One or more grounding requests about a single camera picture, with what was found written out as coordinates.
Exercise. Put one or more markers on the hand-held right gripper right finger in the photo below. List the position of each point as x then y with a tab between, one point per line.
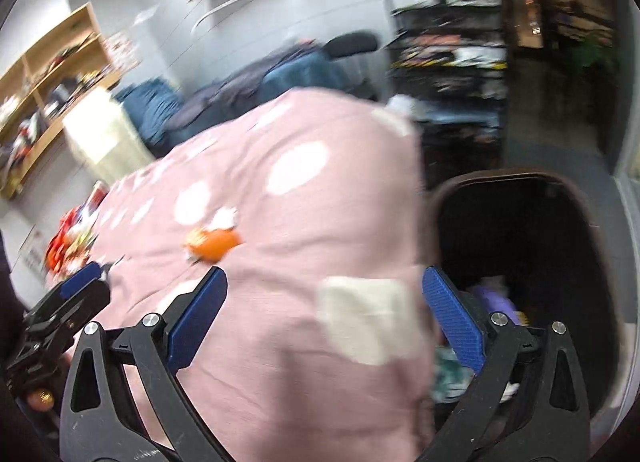
452	317

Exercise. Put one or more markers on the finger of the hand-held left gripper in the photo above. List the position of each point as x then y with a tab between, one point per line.
80	282

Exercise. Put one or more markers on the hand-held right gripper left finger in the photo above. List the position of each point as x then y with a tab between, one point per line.
195	322

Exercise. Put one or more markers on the purple wrapper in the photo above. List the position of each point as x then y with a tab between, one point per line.
492	299

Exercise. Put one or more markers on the dark brown trash bin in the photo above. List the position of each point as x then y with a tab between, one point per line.
525	242

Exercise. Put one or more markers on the pile of red packets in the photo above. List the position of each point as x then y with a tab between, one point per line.
70	242

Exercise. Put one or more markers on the teal white wrapper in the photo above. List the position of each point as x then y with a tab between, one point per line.
450	372

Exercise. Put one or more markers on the orange wrapper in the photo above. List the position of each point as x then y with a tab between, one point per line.
215	244

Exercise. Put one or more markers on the pink dotted blanket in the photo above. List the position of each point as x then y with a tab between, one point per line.
300	242

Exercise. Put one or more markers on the cream box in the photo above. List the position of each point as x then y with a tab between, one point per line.
105	132

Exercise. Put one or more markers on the pile of blue grey clothes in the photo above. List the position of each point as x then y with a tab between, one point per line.
150	102

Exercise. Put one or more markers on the white paper sheet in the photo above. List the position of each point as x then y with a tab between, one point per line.
400	104

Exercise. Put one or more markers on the grey cloth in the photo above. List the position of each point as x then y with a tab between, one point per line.
235	87

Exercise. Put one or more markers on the wooden bookcase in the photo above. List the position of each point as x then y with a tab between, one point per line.
85	17

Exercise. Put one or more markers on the black chair headrest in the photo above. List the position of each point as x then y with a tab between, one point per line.
350	43

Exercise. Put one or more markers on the potted plant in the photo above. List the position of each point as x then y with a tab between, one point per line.
592	54

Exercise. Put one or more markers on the wall poster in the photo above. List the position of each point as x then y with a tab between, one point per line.
122	49

